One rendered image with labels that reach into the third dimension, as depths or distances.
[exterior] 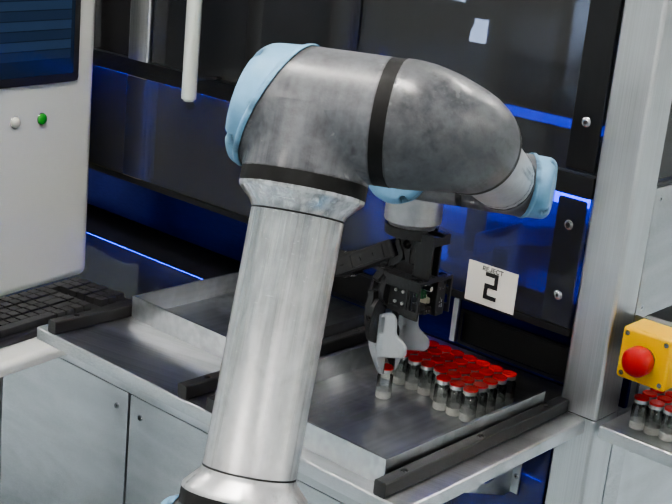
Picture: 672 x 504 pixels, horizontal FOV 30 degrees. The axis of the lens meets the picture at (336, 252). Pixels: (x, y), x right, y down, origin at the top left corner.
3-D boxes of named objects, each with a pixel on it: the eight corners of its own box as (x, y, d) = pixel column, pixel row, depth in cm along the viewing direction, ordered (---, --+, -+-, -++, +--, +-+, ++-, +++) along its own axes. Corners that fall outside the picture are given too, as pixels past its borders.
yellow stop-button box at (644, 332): (640, 363, 172) (649, 314, 170) (688, 380, 168) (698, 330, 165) (613, 376, 166) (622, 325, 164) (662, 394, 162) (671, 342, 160)
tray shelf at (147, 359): (263, 281, 221) (264, 271, 220) (612, 417, 178) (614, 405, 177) (35, 338, 186) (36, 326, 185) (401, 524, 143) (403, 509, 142)
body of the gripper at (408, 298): (413, 327, 161) (424, 237, 158) (363, 308, 167) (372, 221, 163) (449, 316, 167) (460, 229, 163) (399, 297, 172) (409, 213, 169)
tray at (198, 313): (284, 279, 217) (286, 260, 216) (401, 323, 201) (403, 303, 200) (131, 317, 192) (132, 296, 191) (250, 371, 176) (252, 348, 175)
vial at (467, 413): (464, 414, 169) (469, 383, 167) (478, 420, 167) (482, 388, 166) (455, 419, 167) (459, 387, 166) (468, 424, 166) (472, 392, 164)
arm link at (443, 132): (527, 62, 104) (564, 146, 151) (398, 45, 106) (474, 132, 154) (502, 200, 103) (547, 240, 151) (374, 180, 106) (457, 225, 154)
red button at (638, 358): (630, 367, 166) (635, 338, 165) (657, 376, 163) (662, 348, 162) (615, 373, 163) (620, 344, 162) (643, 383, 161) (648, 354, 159)
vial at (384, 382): (381, 392, 173) (385, 363, 172) (394, 397, 172) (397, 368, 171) (371, 396, 172) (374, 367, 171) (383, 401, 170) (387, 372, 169)
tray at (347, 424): (396, 355, 188) (398, 333, 187) (541, 414, 172) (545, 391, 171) (230, 411, 163) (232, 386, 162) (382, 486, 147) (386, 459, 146)
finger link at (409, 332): (418, 381, 169) (422, 318, 165) (385, 367, 172) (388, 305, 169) (432, 374, 171) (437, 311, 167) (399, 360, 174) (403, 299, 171)
